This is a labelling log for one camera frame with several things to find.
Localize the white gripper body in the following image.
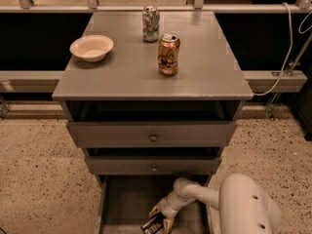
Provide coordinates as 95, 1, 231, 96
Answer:
158, 192, 183, 217

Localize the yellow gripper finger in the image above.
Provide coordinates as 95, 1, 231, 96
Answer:
148, 205, 161, 218
163, 217, 175, 234

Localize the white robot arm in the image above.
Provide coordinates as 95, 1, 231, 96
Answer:
149, 174, 282, 234

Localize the grey open bottom drawer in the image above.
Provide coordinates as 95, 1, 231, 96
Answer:
95, 175, 214, 234

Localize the round middle drawer knob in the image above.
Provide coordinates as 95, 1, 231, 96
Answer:
151, 165, 158, 173

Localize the round drawer knob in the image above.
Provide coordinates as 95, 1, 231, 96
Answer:
149, 133, 158, 142
151, 165, 158, 173

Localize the round top drawer knob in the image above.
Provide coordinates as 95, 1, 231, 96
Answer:
149, 133, 158, 142

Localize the grey top drawer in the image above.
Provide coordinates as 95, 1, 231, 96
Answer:
67, 121, 237, 148

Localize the grey middle drawer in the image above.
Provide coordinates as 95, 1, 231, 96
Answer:
85, 156, 220, 176

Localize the grey wooden drawer cabinet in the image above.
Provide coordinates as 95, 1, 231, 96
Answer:
52, 10, 254, 234

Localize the orange soda can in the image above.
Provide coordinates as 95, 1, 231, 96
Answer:
158, 33, 180, 76

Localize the white bowl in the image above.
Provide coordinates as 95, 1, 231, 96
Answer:
69, 35, 114, 62

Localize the metal stand leg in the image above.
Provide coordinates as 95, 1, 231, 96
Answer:
265, 32, 312, 120

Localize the green white soda can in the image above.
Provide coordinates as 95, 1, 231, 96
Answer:
142, 6, 160, 42

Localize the metal railing frame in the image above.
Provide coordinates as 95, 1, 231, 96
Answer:
0, 0, 312, 95

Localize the white cable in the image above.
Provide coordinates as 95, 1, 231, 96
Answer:
253, 1, 312, 98

